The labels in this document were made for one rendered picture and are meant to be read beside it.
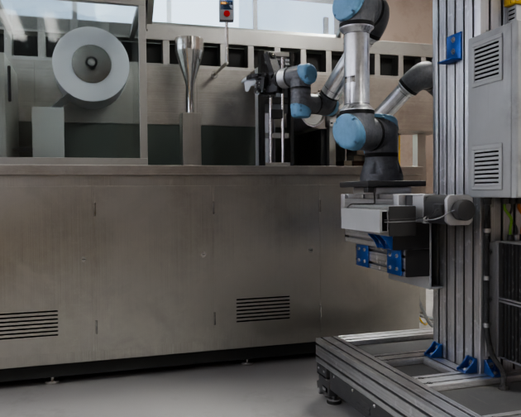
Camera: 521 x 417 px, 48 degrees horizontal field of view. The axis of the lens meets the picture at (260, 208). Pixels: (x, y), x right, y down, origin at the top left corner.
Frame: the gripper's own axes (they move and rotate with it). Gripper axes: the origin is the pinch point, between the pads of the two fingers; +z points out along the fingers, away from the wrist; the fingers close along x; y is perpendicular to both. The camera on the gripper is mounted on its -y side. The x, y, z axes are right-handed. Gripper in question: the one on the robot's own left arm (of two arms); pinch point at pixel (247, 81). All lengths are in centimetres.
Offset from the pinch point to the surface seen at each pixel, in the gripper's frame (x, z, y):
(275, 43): 61, 51, -45
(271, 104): 31.0, 17.8, 0.1
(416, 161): 163, 23, 5
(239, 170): 9.8, 11.6, 34.9
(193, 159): 12, 50, 27
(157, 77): 6, 79, -16
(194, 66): 8, 49, -17
